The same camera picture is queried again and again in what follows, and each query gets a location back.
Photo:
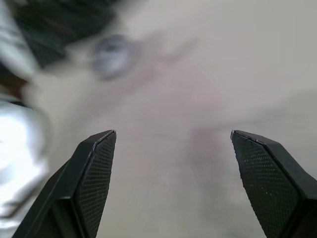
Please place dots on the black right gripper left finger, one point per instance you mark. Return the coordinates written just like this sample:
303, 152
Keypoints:
81, 188

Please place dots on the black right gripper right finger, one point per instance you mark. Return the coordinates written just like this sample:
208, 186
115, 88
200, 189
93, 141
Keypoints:
270, 178

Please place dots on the grey robot torso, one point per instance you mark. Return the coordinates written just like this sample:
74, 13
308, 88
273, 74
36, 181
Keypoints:
19, 153

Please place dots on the grey round motor lid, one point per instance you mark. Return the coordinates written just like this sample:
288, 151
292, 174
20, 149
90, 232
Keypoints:
111, 55

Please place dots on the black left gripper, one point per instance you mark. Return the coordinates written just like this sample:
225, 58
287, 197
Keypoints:
57, 27

